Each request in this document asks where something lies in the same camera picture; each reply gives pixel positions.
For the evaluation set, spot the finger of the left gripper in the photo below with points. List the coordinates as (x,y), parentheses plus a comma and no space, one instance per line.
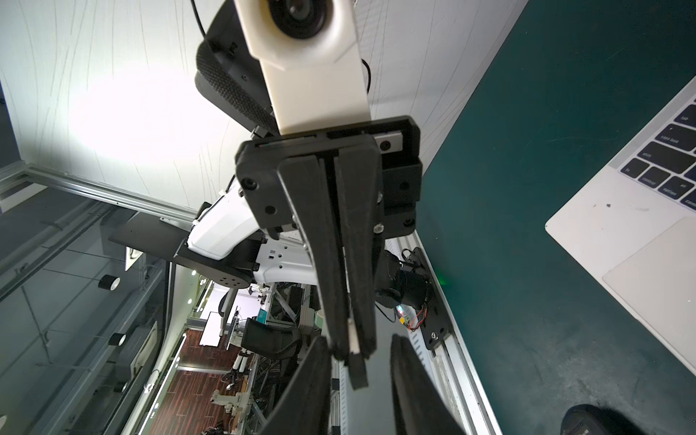
(305,184)
(357,172)

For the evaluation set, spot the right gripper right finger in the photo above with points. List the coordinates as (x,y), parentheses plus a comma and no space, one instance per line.
(417,405)

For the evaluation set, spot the silver laptop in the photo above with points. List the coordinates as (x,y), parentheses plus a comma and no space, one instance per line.
(632,226)

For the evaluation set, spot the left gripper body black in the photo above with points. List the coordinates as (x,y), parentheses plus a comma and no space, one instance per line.
(397,139)

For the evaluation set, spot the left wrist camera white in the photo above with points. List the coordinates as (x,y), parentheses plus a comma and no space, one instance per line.
(309,55)

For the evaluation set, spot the green table mat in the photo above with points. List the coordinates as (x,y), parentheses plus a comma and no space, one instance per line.
(571,85)

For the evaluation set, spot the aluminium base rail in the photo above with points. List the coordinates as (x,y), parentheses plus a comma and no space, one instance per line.
(447,361)

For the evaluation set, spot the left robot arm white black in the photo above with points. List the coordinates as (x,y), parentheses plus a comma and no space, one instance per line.
(224,240)

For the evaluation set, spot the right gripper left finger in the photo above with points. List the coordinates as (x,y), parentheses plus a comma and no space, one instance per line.
(305,406)

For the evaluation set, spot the black wireless mouse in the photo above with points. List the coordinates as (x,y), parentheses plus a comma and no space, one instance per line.
(586,419)

